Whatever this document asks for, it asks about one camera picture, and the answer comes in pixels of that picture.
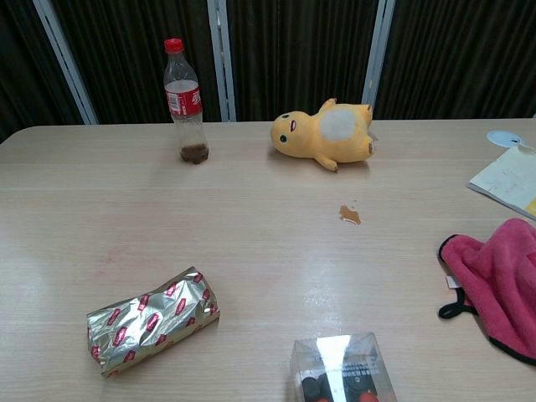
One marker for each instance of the white round lid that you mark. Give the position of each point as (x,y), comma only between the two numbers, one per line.
(504,137)

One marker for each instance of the cola bottle red cap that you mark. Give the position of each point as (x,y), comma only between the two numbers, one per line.
(183,104)

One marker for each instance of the yellow plush duck toy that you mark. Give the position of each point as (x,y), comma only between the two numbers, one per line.
(310,136)

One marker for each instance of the pink cloth black trim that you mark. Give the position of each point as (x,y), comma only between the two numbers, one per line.
(498,276)

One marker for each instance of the silver foil snack bag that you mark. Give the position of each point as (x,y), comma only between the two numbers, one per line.
(155,318)

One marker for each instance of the white partition post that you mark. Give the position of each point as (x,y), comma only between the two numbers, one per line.
(221,63)
(379,58)
(67,63)

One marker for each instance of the white yellow book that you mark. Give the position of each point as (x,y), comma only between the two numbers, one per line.
(508,178)

